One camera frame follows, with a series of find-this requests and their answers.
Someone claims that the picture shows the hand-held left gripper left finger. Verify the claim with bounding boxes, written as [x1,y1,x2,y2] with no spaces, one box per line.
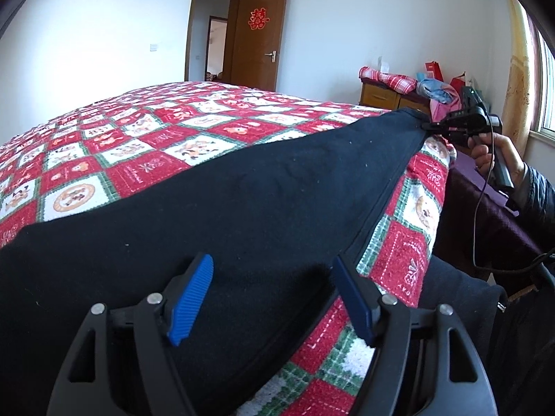
[47,252,214,416]

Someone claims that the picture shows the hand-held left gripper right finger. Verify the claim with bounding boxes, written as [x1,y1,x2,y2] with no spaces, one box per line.
[332,255,498,416]

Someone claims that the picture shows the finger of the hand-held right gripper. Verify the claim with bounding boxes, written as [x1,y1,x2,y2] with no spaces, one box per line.
[420,119,468,140]

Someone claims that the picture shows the black pants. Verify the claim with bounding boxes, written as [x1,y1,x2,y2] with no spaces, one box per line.
[0,108,430,416]

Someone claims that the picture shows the person's right forearm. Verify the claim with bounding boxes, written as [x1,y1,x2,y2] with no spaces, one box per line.
[505,162,555,263]

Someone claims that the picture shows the person's right hand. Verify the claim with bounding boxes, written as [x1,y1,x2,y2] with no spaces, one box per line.
[471,133,527,188]

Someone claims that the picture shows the pink cloth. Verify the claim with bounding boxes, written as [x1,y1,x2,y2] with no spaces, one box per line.
[429,84,463,123]

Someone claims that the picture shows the blue cloth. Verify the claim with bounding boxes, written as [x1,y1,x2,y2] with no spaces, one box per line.
[416,79,452,105]

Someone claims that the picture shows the yellow patterned curtain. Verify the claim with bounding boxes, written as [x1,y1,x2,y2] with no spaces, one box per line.
[502,0,544,157]

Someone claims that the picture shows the wooden cabinet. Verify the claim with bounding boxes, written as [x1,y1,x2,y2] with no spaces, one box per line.
[359,80,435,119]

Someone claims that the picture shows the window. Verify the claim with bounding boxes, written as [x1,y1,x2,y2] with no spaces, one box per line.
[534,19,555,136]

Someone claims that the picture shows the dark purple bed sheet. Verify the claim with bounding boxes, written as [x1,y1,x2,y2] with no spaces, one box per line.
[434,149,548,296]

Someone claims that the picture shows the person's dark jacket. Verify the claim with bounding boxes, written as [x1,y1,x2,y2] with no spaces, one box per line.
[414,255,555,416]

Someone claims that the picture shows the red checkered printed blanket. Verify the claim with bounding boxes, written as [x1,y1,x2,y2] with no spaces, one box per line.
[0,80,456,416]

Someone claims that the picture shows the brown wooden door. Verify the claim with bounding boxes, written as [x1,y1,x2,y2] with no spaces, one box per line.
[229,0,289,92]

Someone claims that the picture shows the red paper door decoration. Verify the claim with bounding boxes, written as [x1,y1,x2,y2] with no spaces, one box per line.
[247,7,271,31]

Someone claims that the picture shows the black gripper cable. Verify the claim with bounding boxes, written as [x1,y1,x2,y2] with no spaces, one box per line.
[472,135,555,275]

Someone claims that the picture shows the brown door frame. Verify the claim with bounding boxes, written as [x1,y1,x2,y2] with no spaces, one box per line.
[184,0,242,83]

